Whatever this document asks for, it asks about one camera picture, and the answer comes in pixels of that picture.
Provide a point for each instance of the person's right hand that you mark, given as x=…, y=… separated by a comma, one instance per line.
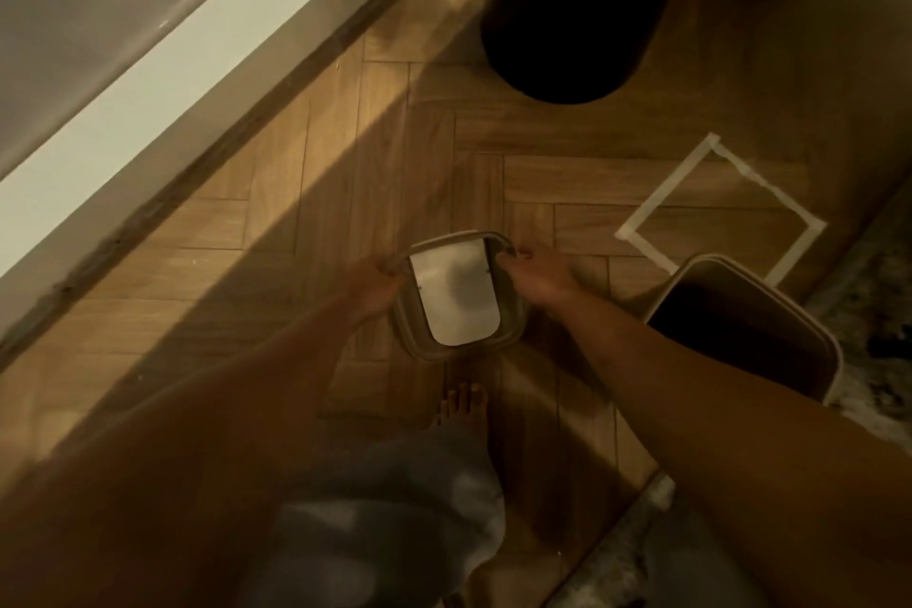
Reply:
x=545, y=280

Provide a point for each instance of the person's left hand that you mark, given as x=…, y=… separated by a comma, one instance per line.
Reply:
x=370, y=290

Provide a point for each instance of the person's right fingers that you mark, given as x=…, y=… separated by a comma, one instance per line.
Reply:
x=514, y=257

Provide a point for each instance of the person's left fingers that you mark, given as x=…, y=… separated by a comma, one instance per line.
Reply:
x=395, y=265

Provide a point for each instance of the person's right forearm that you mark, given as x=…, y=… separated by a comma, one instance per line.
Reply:
x=727, y=436

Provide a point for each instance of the person's left forearm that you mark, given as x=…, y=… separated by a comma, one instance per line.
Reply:
x=185, y=443

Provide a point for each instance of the person's left foot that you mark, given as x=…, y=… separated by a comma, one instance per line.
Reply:
x=462, y=406

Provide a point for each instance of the beige waste bin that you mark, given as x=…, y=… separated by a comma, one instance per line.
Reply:
x=741, y=329

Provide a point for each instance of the person's grey trousers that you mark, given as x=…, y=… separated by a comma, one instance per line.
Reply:
x=399, y=508

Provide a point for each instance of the white tape square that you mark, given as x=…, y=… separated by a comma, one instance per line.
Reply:
x=755, y=181

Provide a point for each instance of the black round container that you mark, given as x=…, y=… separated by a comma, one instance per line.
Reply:
x=577, y=9

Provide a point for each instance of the white cabinet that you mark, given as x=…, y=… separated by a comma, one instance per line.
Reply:
x=128, y=52

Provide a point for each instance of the patterned grey rug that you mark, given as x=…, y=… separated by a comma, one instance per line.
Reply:
x=873, y=315

